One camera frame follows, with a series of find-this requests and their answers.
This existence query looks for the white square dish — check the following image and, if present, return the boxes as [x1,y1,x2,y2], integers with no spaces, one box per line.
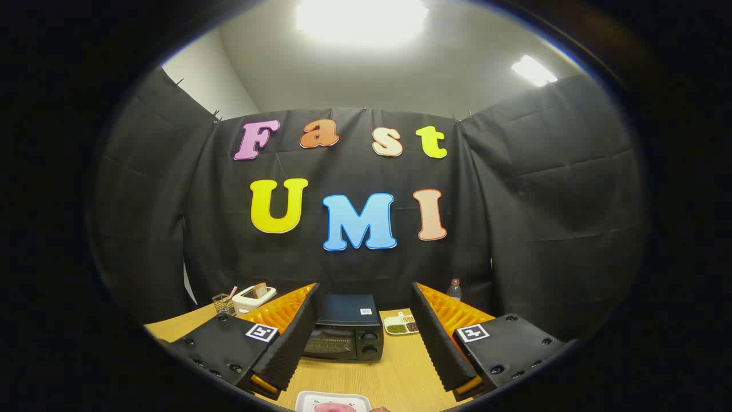
[295,391,372,412]

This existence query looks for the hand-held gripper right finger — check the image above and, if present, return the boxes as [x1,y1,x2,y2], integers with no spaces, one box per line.
[411,282,572,401]

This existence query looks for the large ceiling light panel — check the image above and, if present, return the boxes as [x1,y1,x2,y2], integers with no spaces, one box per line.
[296,0,429,46]

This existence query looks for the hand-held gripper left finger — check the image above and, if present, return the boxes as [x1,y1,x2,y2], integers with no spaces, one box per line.
[157,282,321,401]

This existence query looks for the black toaster oven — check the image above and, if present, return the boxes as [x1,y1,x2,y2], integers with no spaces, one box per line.
[302,294,385,363]

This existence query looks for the black backdrop cloth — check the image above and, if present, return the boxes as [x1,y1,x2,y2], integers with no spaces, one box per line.
[91,66,650,344]

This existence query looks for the white pop-up toaster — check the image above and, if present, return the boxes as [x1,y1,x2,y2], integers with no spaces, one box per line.
[232,284,277,315]

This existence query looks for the small ceiling light panel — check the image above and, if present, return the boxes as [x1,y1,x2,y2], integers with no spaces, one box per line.
[511,54,558,88]

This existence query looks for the white divided dish with beans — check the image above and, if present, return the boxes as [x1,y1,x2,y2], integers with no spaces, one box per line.
[383,312,421,336]

